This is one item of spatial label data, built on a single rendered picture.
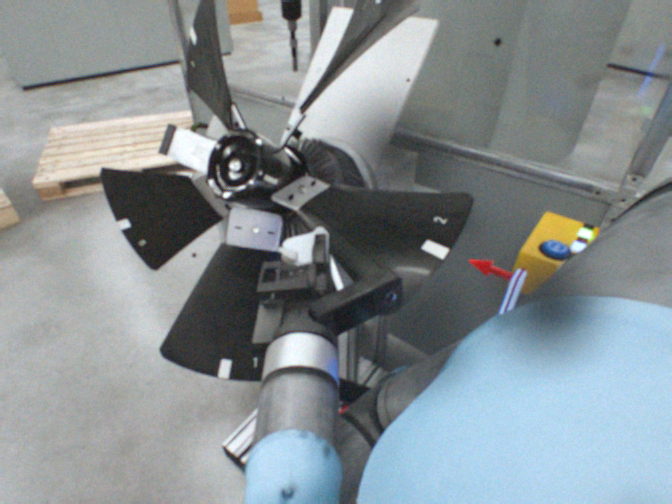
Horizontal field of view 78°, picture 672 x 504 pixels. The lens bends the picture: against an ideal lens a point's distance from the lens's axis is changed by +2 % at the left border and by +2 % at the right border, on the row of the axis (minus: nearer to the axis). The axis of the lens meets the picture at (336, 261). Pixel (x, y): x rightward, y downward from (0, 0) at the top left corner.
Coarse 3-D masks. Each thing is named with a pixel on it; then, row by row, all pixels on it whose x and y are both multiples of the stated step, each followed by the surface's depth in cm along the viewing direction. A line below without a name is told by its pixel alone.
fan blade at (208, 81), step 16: (208, 0) 73; (208, 16) 73; (208, 32) 74; (192, 48) 82; (208, 48) 75; (208, 64) 76; (192, 80) 87; (208, 80) 79; (224, 80) 71; (208, 96) 83; (224, 96) 73; (224, 112) 77
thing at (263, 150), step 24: (216, 144) 68; (240, 144) 66; (264, 144) 64; (216, 168) 68; (240, 168) 66; (264, 168) 63; (288, 168) 69; (312, 168) 74; (216, 192) 67; (240, 192) 64; (264, 192) 66; (288, 216) 73
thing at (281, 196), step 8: (304, 176) 71; (296, 184) 69; (304, 184) 69; (320, 184) 69; (328, 184) 69; (280, 192) 67; (288, 192) 67; (296, 192) 67; (312, 192) 67; (280, 200) 65; (296, 200) 65; (304, 200) 65; (296, 208) 63
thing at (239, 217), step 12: (240, 216) 69; (252, 216) 70; (264, 216) 71; (276, 216) 71; (228, 228) 69; (264, 228) 71; (276, 228) 72; (228, 240) 69; (240, 240) 70; (252, 240) 70; (264, 240) 71; (276, 240) 72
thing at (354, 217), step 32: (320, 192) 66; (352, 192) 65; (384, 192) 65; (416, 192) 63; (320, 224) 60; (352, 224) 59; (384, 224) 59; (416, 224) 58; (448, 224) 57; (352, 256) 56; (384, 256) 55; (416, 256) 55; (416, 288) 53
